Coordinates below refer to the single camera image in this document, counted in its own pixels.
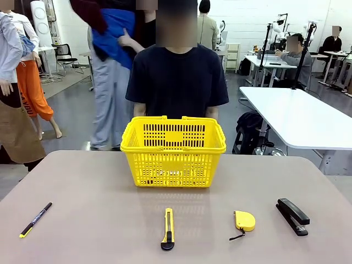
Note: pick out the black office chair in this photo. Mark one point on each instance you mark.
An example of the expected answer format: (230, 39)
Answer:
(64, 55)

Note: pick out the yellow plastic shopping basket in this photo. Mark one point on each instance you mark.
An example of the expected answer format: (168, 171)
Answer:
(173, 154)

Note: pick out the person in beige jacket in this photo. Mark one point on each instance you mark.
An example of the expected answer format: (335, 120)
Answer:
(207, 30)

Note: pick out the yellow black utility knife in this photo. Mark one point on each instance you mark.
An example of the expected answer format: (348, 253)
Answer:
(169, 228)

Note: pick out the yellow tape measure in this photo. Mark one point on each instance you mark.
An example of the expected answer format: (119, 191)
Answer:
(244, 220)

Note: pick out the black stapler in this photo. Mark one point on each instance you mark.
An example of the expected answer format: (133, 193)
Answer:
(292, 215)

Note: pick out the person in dark t-shirt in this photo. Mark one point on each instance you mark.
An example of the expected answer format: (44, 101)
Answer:
(176, 82)

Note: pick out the person carrying blue garment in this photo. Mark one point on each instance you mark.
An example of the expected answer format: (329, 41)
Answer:
(112, 82)

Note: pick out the black pen with yellow cap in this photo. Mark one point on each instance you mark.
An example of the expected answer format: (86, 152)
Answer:
(34, 220)

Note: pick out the person in black clothes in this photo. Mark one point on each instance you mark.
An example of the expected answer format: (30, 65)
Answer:
(332, 42)

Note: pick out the black backpack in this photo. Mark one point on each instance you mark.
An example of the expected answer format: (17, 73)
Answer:
(248, 126)

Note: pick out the black tripod pole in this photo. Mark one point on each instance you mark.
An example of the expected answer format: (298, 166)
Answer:
(302, 55)
(264, 46)

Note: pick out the white drawer cabinet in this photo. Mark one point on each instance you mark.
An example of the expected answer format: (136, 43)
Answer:
(232, 56)

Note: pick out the mannequin with brown apron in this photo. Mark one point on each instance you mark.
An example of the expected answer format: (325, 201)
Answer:
(11, 118)

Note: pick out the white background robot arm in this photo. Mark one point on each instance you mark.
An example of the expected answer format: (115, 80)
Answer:
(220, 30)

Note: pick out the white standing air conditioner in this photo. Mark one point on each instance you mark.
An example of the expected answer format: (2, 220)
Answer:
(41, 24)

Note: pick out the large white table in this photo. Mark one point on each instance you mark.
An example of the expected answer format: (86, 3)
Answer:
(297, 118)

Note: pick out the seated person in grey top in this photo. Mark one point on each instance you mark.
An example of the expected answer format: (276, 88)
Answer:
(298, 63)

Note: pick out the mannequin with orange pants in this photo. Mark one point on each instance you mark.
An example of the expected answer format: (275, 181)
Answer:
(30, 63)

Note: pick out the small white desk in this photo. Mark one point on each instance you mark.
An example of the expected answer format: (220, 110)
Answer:
(269, 64)

